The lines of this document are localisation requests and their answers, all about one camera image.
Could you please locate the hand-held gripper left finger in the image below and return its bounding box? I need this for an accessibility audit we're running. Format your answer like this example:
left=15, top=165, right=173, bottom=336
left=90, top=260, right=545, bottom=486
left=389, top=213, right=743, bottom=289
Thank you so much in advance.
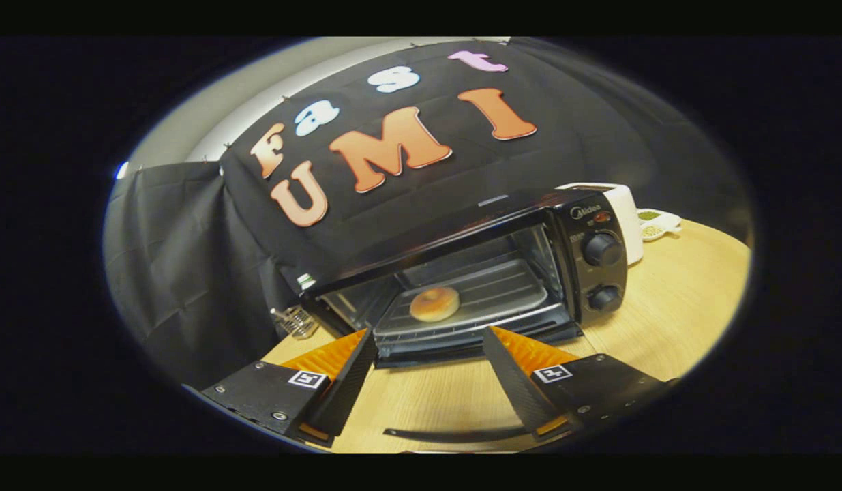
left=199, top=327, right=379, bottom=449

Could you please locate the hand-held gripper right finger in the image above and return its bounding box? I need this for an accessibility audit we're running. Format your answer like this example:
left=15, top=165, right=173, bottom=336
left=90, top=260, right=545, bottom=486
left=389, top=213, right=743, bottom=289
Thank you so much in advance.
left=482, top=326, right=680, bottom=447

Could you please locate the round brown bagel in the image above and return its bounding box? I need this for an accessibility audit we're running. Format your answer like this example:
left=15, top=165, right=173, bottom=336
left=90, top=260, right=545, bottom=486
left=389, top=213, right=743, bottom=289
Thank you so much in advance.
left=409, top=286, right=461, bottom=323

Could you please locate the black toaster oven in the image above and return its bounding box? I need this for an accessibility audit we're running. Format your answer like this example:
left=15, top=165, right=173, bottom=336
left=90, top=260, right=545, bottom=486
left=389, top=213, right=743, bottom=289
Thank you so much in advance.
left=299, top=188, right=629, bottom=444

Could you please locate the metal oven tray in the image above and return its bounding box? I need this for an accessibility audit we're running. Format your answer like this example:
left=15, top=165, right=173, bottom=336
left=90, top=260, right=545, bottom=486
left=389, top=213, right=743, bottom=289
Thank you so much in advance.
left=373, top=259, right=571, bottom=342

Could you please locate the white toaster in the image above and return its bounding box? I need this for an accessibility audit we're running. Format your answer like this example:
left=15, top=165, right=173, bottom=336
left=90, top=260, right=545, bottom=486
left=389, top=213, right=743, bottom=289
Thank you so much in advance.
left=557, top=183, right=644, bottom=265

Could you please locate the white condiment dish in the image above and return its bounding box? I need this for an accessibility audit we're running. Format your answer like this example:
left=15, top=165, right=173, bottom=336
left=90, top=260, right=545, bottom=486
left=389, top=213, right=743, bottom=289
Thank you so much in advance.
left=637, top=209, right=682, bottom=241

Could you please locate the metal wire basket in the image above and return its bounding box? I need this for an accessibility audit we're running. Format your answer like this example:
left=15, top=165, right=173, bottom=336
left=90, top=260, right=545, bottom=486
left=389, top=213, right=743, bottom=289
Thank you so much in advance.
left=271, top=305, right=319, bottom=340

